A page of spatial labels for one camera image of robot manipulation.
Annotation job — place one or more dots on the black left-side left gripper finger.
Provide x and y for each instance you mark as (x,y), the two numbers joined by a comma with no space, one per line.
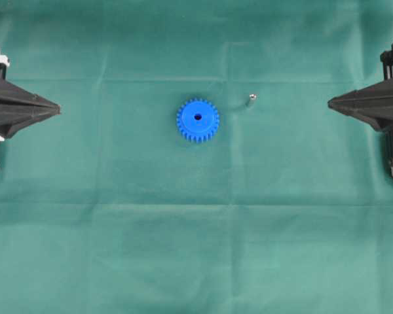
(15,95)
(14,118)

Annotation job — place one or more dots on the grey metal shaft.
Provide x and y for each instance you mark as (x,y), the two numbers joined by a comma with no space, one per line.
(251,100)

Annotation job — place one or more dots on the blue plastic gear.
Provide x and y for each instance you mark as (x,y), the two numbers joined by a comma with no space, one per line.
(197,120)

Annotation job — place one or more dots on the green table cloth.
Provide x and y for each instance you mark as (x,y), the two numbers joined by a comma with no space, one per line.
(106,208)

